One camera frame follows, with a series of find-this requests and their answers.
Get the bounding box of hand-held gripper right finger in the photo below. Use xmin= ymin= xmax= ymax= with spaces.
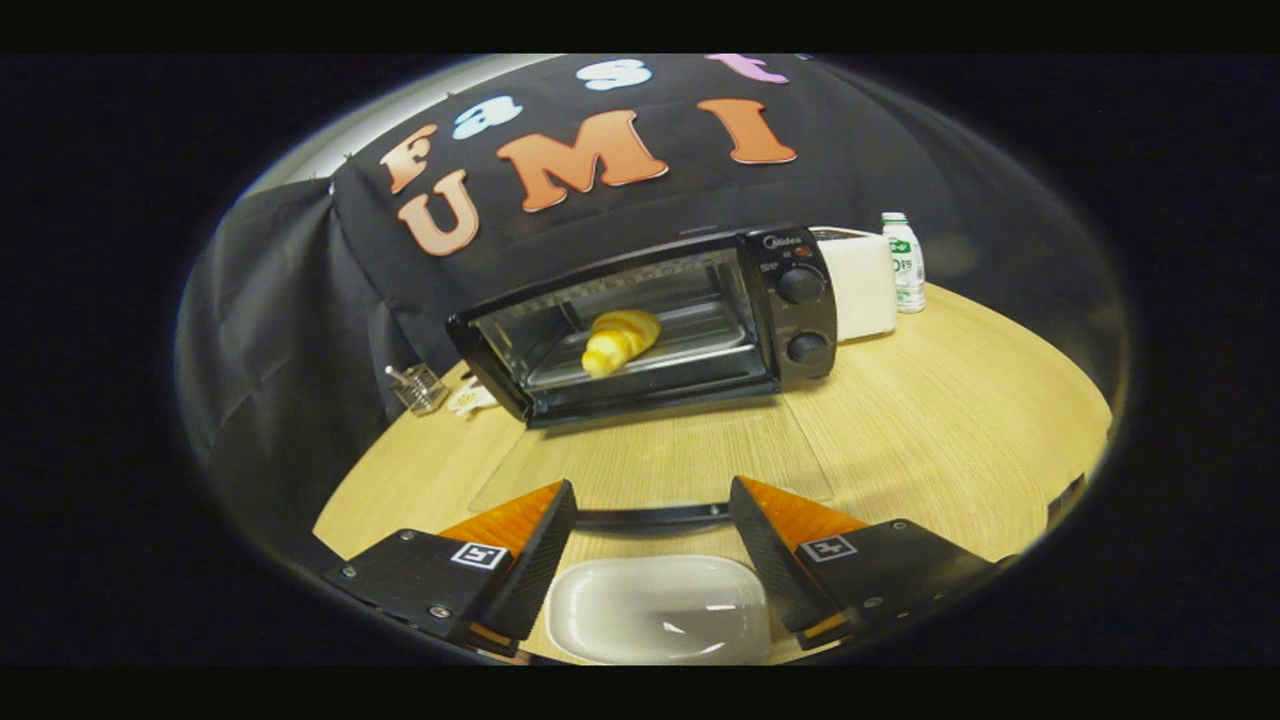
xmin=729 ymin=475 xmax=1021 ymax=651

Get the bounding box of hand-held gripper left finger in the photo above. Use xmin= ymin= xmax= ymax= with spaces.
xmin=322 ymin=480 xmax=579 ymax=658

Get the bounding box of yellow croissant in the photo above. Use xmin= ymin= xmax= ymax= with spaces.
xmin=581 ymin=309 xmax=662 ymax=378

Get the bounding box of black toaster oven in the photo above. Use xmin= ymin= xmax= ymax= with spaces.
xmin=447 ymin=225 xmax=839 ymax=531

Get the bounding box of white bread toaster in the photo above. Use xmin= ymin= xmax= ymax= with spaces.
xmin=810 ymin=227 xmax=898 ymax=343

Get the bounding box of white plate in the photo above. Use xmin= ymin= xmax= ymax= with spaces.
xmin=545 ymin=555 xmax=773 ymax=666

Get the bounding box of small white patterned dish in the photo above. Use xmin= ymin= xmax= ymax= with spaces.
xmin=447 ymin=378 xmax=498 ymax=415

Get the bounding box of dark furniture piece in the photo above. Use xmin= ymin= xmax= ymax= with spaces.
xmin=1047 ymin=473 xmax=1086 ymax=521

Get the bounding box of white drink bottle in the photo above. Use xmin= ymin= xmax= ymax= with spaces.
xmin=882 ymin=212 xmax=926 ymax=314

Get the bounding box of wire mesh holder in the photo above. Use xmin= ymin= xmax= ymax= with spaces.
xmin=385 ymin=364 xmax=451 ymax=416

